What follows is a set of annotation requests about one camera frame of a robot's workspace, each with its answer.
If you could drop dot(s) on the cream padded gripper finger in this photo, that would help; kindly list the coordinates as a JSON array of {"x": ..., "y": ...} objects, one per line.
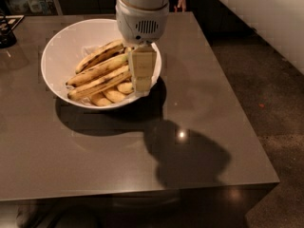
[{"x": 142, "y": 62}]

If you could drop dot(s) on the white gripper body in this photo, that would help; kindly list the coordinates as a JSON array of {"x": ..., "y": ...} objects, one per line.
[{"x": 142, "y": 22}]

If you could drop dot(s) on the long yellow banana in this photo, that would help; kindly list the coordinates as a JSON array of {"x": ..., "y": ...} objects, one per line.
[
  {"x": 100, "y": 54},
  {"x": 109, "y": 80},
  {"x": 97, "y": 71}
]

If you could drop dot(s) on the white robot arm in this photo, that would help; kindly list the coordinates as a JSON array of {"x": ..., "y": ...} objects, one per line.
[{"x": 142, "y": 23}]

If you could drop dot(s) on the small banana front middle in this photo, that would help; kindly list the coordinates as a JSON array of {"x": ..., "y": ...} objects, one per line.
[{"x": 114, "y": 95}]

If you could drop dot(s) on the white bowl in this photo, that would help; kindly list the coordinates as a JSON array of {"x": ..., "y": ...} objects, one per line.
[{"x": 64, "y": 52}]

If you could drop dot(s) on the small banana front left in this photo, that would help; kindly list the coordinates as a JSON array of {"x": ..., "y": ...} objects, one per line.
[{"x": 100, "y": 99}]

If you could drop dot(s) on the black rack object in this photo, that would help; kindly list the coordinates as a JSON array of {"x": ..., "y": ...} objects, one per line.
[{"x": 7, "y": 37}]

